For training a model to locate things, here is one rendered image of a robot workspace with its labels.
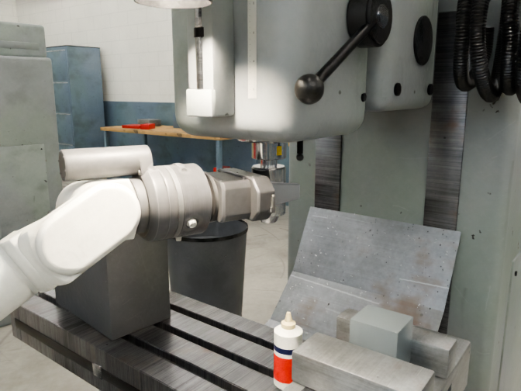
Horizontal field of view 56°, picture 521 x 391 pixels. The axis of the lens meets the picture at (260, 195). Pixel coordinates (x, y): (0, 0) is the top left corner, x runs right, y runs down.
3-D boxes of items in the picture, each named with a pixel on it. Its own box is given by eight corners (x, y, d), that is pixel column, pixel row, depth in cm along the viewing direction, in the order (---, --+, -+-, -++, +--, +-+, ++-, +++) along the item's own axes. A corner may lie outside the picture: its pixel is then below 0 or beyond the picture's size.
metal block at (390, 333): (395, 380, 56) (398, 333, 55) (347, 363, 60) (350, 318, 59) (410, 361, 60) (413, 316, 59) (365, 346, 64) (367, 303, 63)
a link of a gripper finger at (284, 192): (296, 202, 66) (257, 207, 63) (296, 178, 66) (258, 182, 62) (303, 204, 65) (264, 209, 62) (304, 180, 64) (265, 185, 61)
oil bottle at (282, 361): (291, 395, 67) (292, 321, 64) (267, 384, 69) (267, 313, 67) (307, 381, 70) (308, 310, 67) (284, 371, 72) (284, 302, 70)
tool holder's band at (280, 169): (292, 174, 65) (293, 166, 65) (264, 177, 63) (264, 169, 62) (272, 169, 69) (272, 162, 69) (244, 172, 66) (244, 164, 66)
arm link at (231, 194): (276, 164, 59) (185, 171, 52) (275, 240, 61) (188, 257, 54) (225, 153, 69) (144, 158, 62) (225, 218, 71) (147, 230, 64)
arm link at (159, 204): (184, 242, 55) (80, 260, 49) (150, 233, 64) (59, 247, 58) (175, 142, 54) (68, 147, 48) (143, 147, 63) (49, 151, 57)
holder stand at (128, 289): (111, 341, 81) (103, 226, 77) (55, 302, 96) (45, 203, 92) (171, 318, 89) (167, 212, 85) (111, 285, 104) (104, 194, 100)
